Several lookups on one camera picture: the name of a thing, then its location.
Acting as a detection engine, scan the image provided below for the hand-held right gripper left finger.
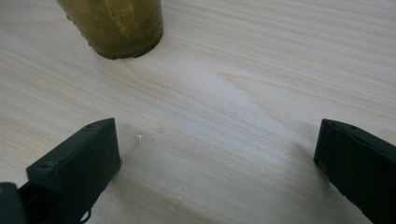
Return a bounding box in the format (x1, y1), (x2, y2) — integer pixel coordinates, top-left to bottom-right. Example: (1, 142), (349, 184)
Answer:
(18, 118), (121, 224)

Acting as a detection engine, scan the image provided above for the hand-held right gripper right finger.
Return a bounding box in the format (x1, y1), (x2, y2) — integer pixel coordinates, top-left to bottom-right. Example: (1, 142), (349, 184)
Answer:
(313, 119), (396, 224)

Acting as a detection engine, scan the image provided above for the olive brown food piece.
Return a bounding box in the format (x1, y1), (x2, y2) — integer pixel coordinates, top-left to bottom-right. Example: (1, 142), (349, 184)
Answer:
(55, 0), (164, 61)

